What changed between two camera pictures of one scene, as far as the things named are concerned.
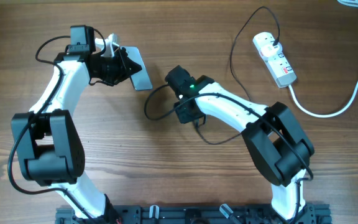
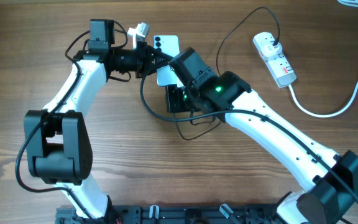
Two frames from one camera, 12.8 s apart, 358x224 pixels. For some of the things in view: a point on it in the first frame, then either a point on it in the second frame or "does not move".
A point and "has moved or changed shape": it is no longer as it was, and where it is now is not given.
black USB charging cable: [275, 43] → [194, 137]
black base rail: [194, 214] does not move
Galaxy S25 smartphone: [141, 80] has moved or changed shape
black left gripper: [123, 63] → [145, 54]
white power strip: [279, 67] does not move
